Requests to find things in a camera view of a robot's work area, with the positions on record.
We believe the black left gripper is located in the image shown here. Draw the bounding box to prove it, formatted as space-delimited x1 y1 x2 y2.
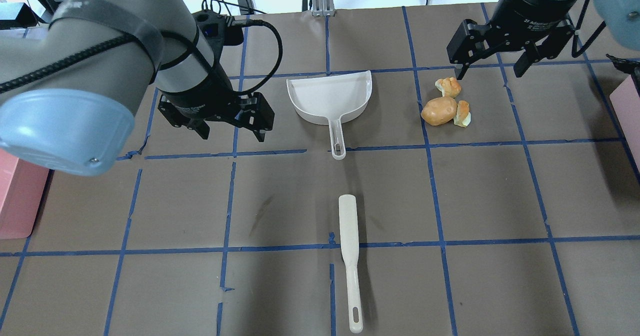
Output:
158 92 275 143

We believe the torn bread piece upper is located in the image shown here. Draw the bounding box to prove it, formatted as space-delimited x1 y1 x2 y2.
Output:
434 77 462 99

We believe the torn bread piece lower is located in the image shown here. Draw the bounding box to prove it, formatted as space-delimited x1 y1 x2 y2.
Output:
453 100 472 128

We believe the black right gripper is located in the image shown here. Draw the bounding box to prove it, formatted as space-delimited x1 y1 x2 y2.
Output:
446 0 576 81

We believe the pink plastic bin left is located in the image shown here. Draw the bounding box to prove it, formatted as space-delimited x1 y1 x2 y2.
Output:
0 150 50 240

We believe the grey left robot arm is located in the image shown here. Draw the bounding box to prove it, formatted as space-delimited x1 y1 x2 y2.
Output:
1 0 282 176

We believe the torn bread piece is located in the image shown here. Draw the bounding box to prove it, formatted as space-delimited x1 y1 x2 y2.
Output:
434 77 462 99
453 100 472 128

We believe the white plastic dustpan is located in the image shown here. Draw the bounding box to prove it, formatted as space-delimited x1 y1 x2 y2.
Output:
286 71 373 160

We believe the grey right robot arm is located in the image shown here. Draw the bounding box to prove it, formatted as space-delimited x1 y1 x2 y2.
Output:
446 0 639 80

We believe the white hand brush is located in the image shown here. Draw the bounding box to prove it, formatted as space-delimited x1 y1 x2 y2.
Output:
338 194 364 334

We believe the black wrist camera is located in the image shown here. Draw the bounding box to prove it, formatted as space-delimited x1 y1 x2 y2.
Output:
192 10 244 49

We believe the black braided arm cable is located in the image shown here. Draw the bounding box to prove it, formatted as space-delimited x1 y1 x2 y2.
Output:
0 18 284 97

